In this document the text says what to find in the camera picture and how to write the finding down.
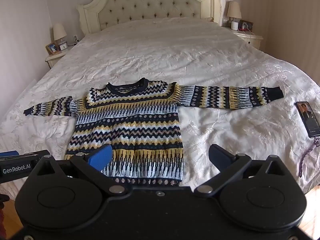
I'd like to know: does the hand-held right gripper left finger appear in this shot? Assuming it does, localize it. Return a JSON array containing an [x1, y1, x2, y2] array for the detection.
[[32, 144, 126, 196]]

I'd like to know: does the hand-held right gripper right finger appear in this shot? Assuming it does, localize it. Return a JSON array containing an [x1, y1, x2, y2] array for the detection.
[[194, 144, 288, 197]]

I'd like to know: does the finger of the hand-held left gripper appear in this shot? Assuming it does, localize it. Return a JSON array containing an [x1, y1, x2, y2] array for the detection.
[[0, 149, 51, 161]]

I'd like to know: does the patterned knit sweater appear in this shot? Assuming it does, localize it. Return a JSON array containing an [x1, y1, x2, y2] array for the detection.
[[24, 78, 284, 187]]

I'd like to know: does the black smartphone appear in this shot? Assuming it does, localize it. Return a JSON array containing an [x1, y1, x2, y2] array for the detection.
[[295, 101, 320, 138]]

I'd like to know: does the cream nightstand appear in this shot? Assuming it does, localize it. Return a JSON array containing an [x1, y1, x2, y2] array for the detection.
[[222, 26, 264, 49], [45, 44, 75, 69]]

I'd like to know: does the cream embroidered bedspread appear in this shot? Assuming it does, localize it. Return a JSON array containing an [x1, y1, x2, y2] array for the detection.
[[0, 17, 320, 200]]

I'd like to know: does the cream shade table lamp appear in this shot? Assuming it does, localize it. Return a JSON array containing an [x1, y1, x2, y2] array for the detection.
[[52, 23, 67, 46], [227, 1, 242, 22]]

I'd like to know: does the cream bed with tufted headboard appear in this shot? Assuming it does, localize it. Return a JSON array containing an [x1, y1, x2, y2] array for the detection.
[[76, 0, 223, 34]]

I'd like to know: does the purple phone strap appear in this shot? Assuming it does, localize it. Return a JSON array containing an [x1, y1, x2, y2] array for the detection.
[[299, 136, 320, 178]]

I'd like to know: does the wooden photo frame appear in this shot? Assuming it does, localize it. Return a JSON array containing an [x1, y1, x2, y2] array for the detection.
[[45, 42, 60, 55]]

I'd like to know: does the dark photo frame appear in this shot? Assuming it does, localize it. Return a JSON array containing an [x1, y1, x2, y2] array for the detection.
[[239, 20, 253, 32]]

